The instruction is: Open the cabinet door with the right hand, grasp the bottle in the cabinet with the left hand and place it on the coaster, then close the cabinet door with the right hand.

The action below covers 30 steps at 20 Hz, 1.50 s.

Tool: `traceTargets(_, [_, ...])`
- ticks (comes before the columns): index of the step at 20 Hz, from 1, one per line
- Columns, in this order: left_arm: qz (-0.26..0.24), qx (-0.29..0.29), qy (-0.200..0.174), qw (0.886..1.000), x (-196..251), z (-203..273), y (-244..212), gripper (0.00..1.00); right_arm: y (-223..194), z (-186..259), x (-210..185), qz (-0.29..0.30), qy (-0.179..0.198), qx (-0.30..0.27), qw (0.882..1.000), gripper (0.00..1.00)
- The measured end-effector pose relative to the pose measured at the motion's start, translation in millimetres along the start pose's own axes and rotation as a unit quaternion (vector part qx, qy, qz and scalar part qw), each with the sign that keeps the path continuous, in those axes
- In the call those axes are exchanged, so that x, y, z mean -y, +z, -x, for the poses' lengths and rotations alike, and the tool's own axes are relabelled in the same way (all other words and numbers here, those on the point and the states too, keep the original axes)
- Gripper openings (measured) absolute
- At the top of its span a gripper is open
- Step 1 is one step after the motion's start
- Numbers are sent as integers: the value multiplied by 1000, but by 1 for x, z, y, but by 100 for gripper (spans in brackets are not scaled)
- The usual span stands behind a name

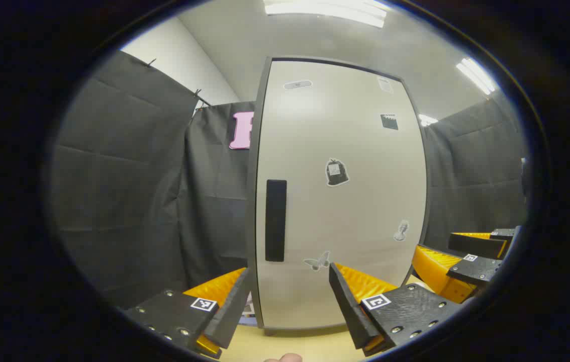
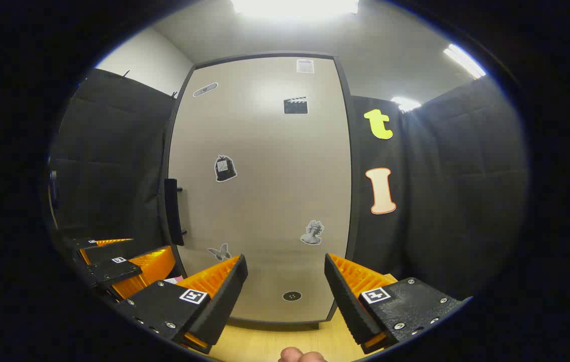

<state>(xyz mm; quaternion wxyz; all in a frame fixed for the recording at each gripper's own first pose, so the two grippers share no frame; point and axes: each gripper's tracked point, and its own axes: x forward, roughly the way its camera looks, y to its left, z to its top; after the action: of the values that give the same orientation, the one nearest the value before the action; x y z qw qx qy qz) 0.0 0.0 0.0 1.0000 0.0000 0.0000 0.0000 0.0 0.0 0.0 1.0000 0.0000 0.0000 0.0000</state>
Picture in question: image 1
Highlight black door handle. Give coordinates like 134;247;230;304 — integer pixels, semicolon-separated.
265;179;288;262

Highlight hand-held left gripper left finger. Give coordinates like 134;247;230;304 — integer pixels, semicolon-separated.
123;267;254;360

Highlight black backdrop cloth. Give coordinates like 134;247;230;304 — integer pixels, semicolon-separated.
49;49;529;310

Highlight beige cabinet door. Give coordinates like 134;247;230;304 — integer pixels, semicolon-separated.
255;59;427;330

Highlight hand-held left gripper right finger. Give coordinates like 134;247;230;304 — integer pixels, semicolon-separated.
328;262;467;358

